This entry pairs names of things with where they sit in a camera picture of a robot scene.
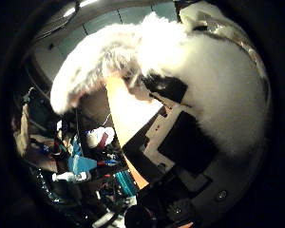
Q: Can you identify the grey white plush toy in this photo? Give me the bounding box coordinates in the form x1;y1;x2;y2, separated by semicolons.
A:
49;1;273;158

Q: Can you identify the white red cloth bundle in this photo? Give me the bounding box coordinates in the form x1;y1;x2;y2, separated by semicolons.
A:
85;126;116;149

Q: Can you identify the blue plastic cover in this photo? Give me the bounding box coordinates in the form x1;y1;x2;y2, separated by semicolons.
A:
66;154;99;175

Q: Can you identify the white bottle-shaped tube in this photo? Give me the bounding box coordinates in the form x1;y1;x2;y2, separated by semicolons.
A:
51;170;91;183

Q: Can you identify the person in light shirt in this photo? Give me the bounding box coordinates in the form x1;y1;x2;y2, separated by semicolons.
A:
11;104;55;169

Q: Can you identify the long ceiling light strip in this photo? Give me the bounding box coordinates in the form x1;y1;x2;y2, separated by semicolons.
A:
63;0;99;17

